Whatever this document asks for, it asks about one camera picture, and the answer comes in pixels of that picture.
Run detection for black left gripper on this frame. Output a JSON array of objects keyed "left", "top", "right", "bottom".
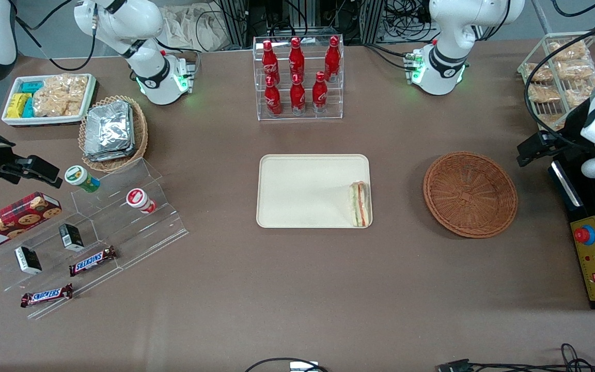
[{"left": 516, "top": 100, "right": 595, "bottom": 167}]

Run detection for triangle sandwich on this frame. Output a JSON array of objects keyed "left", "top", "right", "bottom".
[{"left": 348, "top": 181, "right": 371, "bottom": 228}]

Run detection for round brown wicker basket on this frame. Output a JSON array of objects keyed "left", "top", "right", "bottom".
[{"left": 423, "top": 151, "right": 519, "bottom": 239}]

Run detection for oval tan wicker basket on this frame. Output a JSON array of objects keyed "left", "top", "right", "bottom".
[{"left": 79, "top": 95, "right": 149, "bottom": 173}]

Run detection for beige plastic tray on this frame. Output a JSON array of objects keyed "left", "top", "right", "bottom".
[{"left": 256, "top": 154, "right": 373, "bottom": 229}]

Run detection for clear bagged pastry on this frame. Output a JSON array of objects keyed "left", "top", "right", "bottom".
[
  {"left": 537, "top": 113, "right": 567, "bottom": 131},
  {"left": 548, "top": 40, "right": 589, "bottom": 63},
  {"left": 524, "top": 63, "right": 554, "bottom": 83},
  {"left": 557, "top": 60, "right": 595, "bottom": 81},
  {"left": 527, "top": 84, "right": 561, "bottom": 104},
  {"left": 563, "top": 75, "right": 595, "bottom": 106}
]

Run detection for red tartan cookie box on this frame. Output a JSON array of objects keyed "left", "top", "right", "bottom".
[{"left": 0, "top": 192, "right": 62, "bottom": 255}]

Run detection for white rectangular snack container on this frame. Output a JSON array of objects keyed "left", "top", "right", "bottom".
[{"left": 2, "top": 73, "right": 98, "bottom": 127}]

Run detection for green labelled white cup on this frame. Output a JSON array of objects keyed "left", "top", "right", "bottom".
[{"left": 65, "top": 165, "right": 101, "bottom": 194}]

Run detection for yellow snack packet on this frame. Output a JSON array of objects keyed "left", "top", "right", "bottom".
[{"left": 7, "top": 93, "right": 32, "bottom": 119}]

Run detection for black yellow control box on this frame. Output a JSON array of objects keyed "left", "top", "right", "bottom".
[{"left": 549, "top": 147, "right": 595, "bottom": 311}]

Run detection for small black box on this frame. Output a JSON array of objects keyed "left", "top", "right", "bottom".
[
  {"left": 58, "top": 223, "right": 85, "bottom": 252},
  {"left": 14, "top": 246, "right": 43, "bottom": 275}
]

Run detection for clear bag of crackers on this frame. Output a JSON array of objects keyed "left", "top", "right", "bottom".
[{"left": 33, "top": 74, "right": 89, "bottom": 117}]

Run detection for silver foil packs stack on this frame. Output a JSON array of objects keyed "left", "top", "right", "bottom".
[{"left": 84, "top": 100, "right": 136, "bottom": 162}]

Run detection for clear acrylic stepped stand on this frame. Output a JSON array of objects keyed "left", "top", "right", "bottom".
[{"left": 0, "top": 158, "right": 190, "bottom": 320}]

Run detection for Snickers chocolate bar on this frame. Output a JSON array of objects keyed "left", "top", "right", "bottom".
[
  {"left": 69, "top": 246, "right": 118, "bottom": 277},
  {"left": 20, "top": 283, "right": 74, "bottom": 308}
]

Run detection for red labelled white cup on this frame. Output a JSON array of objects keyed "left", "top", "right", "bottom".
[{"left": 126, "top": 188, "right": 156, "bottom": 214}]

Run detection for clear acrylic bottle rack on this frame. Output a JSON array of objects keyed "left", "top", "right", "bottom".
[{"left": 253, "top": 35, "right": 345, "bottom": 121}]

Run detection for beige crumpled cloth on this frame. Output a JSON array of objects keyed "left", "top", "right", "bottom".
[{"left": 161, "top": 4, "right": 228, "bottom": 52}]

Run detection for red cola bottle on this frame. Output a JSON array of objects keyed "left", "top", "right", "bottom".
[
  {"left": 312, "top": 71, "right": 328, "bottom": 114},
  {"left": 264, "top": 76, "right": 282, "bottom": 117},
  {"left": 262, "top": 40, "right": 280, "bottom": 86},
  {"left": 324, "top": 36, "right": 341, "bottom": 82},
  {"left": 290, "top": 73, "right": 306, "bottom": 115},
  {"left": 288, "top": 37, "right": 306, "bottom": 83}
]

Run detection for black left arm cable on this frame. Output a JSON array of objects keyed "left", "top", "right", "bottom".
[{"left": 523, "top": 21, "right": 595, "bottom": 151}]

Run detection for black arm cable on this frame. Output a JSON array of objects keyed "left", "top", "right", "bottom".
[
  {"left": 523, "top": 21, "right": 595, "bottom": 151},
  {"left": 11, "top": 0, "right": 98, "bottom": 72}
]

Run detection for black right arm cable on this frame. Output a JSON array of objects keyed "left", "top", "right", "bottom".
[{"left": 11, "top": 0, "right": 98, "bottom": 72}]

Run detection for white wire rack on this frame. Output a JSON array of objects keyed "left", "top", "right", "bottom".
[{"left": 517, "top": 31, "right": 595, "bottom": 134}]

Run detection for aluminium frame post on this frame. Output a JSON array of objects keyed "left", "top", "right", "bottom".
[
  {"left": 359, "top": 0, "right": 386, "bottom": 45},
  {"left": 217, "top": 0, "right": 249, "bottom": 50}
]

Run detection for black tangled cables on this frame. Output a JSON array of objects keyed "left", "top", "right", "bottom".
[{"left": 560, "top": 343, "right": 595, "bottom": 372}]

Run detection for black connector with cable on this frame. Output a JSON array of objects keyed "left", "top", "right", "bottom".
[{"left": 436, "top": 359, "right": 595, "bottom": 372}]

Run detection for black looped table cable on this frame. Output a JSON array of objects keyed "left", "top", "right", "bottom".
[{"left": 244, "top": 358, "right": 329, "bottom": 372}]

